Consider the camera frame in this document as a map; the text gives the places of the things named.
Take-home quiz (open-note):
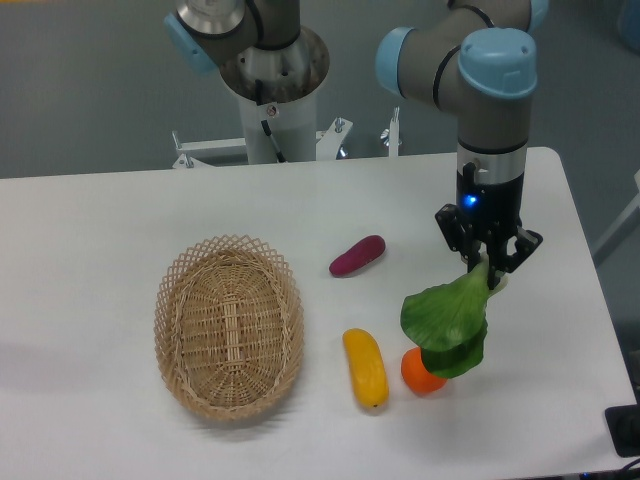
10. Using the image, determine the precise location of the black device at table edge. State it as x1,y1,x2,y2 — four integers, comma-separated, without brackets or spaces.
604,404,639,458

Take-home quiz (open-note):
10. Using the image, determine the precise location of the yellow banana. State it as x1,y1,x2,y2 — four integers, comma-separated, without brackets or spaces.
342,328,389,409

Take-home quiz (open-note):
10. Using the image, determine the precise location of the white frame at right edge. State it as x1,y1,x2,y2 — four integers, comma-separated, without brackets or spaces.
591,170,640,268

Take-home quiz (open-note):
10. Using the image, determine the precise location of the green leafy vegetable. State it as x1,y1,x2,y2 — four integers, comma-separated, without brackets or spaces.
400,255,501,379

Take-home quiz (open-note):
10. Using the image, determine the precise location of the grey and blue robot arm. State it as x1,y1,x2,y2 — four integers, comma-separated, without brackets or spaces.
164,1,548,288

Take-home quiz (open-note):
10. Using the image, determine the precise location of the orange fruit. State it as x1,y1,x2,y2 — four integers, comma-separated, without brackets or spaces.
401,347,447,395

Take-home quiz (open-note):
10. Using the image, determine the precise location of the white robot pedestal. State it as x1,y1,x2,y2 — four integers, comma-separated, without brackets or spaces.
170,74,404,170

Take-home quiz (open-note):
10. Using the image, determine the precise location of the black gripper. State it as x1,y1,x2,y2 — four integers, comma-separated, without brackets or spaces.
435,161,543,290

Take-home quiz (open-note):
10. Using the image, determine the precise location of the purple sweet potato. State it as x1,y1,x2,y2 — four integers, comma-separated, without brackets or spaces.
328,235,386,278

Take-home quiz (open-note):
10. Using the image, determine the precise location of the woven wicker basket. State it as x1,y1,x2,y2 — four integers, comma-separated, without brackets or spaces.
154,235,304,421

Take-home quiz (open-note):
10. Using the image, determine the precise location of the black cable on pedestal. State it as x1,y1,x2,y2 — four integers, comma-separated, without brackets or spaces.
253,78,289,164

